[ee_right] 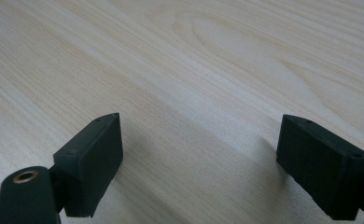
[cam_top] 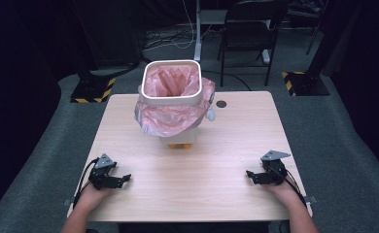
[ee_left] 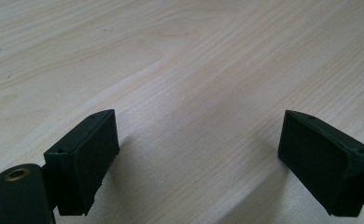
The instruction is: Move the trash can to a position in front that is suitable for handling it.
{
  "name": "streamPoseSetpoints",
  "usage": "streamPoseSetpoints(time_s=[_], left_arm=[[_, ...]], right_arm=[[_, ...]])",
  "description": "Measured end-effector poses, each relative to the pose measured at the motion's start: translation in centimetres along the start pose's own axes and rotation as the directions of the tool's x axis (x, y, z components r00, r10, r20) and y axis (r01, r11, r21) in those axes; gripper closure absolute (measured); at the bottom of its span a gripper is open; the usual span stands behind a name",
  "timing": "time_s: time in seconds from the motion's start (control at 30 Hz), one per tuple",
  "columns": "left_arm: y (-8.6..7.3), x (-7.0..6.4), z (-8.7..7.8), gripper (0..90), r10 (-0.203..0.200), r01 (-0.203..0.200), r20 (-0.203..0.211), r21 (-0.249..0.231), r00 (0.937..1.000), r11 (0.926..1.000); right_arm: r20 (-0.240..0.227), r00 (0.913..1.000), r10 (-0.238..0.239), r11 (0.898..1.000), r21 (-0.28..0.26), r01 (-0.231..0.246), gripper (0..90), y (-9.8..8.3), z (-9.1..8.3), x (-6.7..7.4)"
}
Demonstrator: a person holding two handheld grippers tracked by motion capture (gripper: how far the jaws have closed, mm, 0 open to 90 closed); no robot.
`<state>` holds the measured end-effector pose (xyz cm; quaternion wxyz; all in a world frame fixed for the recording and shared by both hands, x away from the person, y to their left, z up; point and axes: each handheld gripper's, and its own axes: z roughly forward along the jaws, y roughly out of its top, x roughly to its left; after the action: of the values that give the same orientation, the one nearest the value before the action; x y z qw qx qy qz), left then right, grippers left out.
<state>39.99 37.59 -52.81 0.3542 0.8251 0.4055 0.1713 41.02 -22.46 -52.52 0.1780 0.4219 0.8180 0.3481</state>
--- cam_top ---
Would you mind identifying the white trash bin with face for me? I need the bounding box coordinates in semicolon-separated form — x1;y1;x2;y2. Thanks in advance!
159;93;217;151

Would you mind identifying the black chair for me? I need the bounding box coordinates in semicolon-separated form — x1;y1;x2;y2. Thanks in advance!
217;0;290;87

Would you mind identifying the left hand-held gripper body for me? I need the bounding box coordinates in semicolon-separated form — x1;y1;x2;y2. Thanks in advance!
88;153;118;190

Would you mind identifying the white desk frame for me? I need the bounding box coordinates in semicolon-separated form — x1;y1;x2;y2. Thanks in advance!
177;0;273;65

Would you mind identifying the black stand with striped base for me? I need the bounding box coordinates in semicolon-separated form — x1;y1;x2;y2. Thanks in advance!
67;0;118;104
281;0;341;97

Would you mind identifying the right hand-held gripper cable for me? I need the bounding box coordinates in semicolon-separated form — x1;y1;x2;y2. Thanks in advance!
274;167;308;208

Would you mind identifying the left hand-held gripper cable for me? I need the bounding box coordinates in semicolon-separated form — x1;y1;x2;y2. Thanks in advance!
72;157;100;208

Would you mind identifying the person's left hand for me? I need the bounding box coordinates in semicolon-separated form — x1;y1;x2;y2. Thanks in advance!
75;184;114;210

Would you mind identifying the hand-held gripper cable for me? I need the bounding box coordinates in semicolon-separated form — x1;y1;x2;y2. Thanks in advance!
72;157;100;208
274;167;308;208

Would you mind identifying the person's right hand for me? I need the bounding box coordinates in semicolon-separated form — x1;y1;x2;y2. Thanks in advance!
261;177;301;207

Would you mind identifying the tangle of floor cables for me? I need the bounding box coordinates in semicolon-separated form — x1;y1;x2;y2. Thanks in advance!
142;0;218;52

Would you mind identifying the black floor cable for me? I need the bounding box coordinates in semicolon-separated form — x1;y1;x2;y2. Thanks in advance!
200;69;252;92

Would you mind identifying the white bin rim ring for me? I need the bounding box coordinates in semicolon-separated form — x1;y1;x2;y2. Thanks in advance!
138;59;203;108

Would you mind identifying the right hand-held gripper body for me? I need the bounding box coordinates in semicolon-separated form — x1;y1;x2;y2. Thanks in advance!
260;150;292;186

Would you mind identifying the pink plastic trash bag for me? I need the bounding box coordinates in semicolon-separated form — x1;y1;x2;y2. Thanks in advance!
133;64;217;139

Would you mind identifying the black curtain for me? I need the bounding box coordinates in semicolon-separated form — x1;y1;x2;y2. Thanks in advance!
323;0;379;178
0;0;91;222

